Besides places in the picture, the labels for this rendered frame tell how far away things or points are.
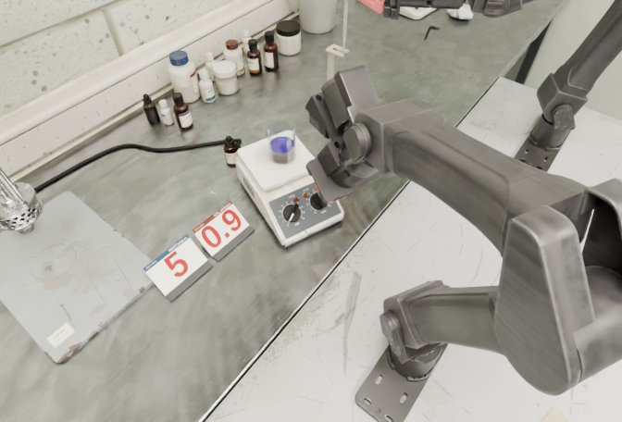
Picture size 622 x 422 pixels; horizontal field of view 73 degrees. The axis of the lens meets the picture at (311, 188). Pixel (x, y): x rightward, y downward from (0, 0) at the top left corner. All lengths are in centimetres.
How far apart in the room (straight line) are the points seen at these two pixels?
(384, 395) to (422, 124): 39
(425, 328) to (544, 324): 23
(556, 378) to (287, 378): 42
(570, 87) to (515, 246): 68
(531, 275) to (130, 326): 60
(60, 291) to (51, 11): 53
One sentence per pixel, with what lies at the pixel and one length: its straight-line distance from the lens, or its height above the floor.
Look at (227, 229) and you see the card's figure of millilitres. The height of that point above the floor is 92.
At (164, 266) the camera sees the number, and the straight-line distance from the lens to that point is 75.
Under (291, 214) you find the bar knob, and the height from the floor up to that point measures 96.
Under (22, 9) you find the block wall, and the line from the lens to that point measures 99.
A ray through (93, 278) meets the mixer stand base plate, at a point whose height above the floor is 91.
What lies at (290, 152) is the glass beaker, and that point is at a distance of 75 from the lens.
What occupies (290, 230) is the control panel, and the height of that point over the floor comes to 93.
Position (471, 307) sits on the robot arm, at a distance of 42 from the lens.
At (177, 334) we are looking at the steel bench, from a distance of 72.
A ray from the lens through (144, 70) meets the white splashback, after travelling 110.
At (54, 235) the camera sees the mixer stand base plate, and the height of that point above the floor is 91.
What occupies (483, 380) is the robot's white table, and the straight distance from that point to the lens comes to 71.
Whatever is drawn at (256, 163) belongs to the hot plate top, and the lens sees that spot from 78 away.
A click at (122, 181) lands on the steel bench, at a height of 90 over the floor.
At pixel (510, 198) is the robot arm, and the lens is 32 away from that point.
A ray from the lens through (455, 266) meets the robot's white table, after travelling 79.
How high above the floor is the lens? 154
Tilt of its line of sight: 48 degrees down
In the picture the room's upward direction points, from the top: straight up
